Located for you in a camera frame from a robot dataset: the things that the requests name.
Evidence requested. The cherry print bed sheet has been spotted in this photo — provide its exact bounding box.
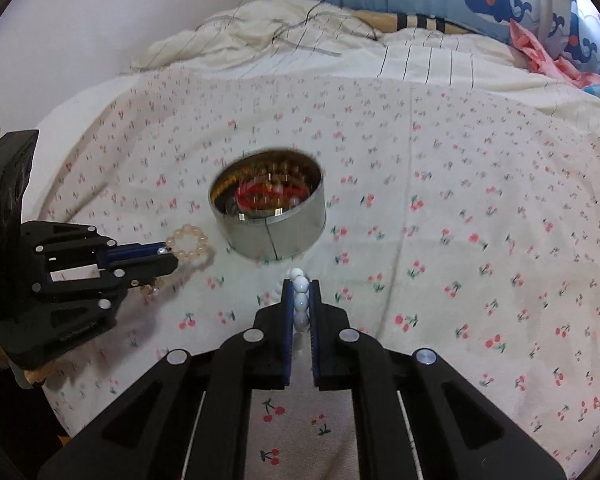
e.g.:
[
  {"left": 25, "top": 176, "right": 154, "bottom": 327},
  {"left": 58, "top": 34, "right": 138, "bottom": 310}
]
[{"left": 30, "top": 67, "right": 600, "bottom": 480}]

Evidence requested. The tan plaid pillow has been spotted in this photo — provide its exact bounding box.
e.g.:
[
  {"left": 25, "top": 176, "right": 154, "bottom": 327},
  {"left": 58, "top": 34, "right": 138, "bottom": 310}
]
[{"left": 352, "top": 9, "right": 470, "bottom": 37}]

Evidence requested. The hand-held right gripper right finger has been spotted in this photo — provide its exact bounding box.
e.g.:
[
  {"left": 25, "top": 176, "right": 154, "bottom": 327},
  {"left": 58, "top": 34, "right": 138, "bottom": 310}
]
[{"left": 308, "top": 280, "right": 566, "bottom": 480}]

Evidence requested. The small clear bead trinket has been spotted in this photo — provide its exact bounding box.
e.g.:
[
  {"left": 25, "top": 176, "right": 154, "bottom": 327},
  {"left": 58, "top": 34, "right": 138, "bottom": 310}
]
[{"left": 137, "top": 280, "right": 165, "bottom": 304}]

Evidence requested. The pink cloth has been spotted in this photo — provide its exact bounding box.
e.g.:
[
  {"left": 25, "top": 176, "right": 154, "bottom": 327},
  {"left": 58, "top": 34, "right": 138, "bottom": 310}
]
[{"left": 509, "top": 20, "right": 600, "bottom": 87}]

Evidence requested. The white striped duvet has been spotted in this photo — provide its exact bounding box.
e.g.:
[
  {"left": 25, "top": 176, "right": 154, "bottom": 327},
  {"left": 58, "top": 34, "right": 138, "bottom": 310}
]
[{"left": 130, "top": 0, "right": 600, "bottom": 126}]

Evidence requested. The gold pendant with red cord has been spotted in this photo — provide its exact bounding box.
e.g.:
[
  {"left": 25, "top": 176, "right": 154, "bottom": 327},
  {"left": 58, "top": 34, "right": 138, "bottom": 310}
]
[{"left": 232, "top": 177, "right": 306, "bottom": 211}]

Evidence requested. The peach bead bracelet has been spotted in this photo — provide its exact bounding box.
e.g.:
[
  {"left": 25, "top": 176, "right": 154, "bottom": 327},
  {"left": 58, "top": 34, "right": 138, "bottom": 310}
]
[{"left": 164, "top": 225, "right": 217, "bottom": 272}]

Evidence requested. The black cable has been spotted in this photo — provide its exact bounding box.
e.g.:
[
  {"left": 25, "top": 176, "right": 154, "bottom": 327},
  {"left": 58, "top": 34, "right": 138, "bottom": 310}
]
[{"left": 200, "top": 0, "right": 387, "bottom": 57}]

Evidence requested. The white bead bracelet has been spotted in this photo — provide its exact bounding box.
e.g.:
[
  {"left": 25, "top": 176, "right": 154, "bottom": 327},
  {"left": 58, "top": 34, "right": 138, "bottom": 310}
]
[{"left": 287, "top": 267, "right": 314, "bottom": 334}]

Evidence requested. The round metal tin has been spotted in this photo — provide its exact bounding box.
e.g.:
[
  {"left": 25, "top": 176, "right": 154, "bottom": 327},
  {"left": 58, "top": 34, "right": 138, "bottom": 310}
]
[{"left": 209, "top": 146, "right": 327, "bottom": 261}]

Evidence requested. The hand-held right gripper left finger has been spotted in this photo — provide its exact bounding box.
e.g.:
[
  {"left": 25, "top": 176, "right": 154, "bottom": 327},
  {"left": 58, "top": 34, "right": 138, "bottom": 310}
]
[{"left": 37, "top": 279, "right": 296, "bottom": 480}]

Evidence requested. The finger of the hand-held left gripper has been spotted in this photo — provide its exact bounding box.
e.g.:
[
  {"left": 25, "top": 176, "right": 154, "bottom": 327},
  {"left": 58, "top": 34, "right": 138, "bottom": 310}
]
[
  {"left": 0, "top": 252, "right": 183, "bottom": 368},
  {"left": 21, "top": 220, "right": 170, "bottom": 267}
]

